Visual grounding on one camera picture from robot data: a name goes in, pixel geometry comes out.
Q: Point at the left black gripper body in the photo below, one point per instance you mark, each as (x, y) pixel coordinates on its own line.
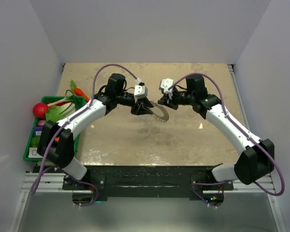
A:
(139, 103)

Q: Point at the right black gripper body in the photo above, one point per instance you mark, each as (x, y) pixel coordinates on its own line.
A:
(179, 97)

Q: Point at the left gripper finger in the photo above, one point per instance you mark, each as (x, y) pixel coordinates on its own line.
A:
(147, 103)
(143, 111)

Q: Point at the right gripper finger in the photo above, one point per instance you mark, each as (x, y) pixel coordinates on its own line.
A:
(163, 100)
(170, 105)

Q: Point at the metal disc with keyrings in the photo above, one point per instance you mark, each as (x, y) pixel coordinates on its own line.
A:
(159, 112)

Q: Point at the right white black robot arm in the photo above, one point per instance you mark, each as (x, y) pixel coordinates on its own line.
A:
(255, 154)

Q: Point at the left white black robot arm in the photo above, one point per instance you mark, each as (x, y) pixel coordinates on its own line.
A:
(56, 143)

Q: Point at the orange toy carrot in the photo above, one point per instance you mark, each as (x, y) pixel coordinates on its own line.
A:
(77, 91)

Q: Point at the toy bok choy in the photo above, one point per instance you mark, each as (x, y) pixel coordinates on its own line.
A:
(62, 109)

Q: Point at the pink toy onion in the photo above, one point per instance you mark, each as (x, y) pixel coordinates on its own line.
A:
(41, 122)

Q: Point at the red toy radish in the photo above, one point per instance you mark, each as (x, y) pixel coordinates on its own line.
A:
(40, 109)

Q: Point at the purple box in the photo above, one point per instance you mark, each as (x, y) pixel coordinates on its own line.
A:
(37, 131)

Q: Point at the green toy pepper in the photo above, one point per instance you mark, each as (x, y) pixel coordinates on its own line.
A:
(34, 141)

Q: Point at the white silver packet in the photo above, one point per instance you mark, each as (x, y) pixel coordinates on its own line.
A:
(33, 154)

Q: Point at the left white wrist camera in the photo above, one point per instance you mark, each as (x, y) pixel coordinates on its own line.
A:
(140, 91)

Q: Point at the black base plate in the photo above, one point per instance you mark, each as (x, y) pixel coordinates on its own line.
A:
(103, 182)

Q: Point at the aluminium rail frame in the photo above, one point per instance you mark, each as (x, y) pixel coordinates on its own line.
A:
(51, 208)

